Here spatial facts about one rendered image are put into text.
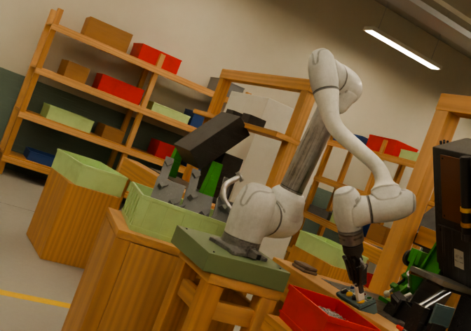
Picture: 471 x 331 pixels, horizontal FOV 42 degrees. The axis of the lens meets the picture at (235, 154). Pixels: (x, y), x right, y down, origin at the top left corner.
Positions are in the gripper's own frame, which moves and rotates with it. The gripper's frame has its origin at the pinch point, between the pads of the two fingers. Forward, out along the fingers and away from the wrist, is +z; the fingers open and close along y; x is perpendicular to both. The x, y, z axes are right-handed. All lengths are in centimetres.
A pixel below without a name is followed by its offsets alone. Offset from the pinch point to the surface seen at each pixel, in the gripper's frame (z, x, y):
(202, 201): -14, -15, -108
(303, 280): 6.8, -4.6, -34.1
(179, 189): -23, -25, -111
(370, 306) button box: 6.2, 2.5, 2.1
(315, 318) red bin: -13.0, -32.6, 22.5
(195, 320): -5, -59, -18
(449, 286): -7.4, 16.4, 29.7
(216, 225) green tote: -12, -21, -79
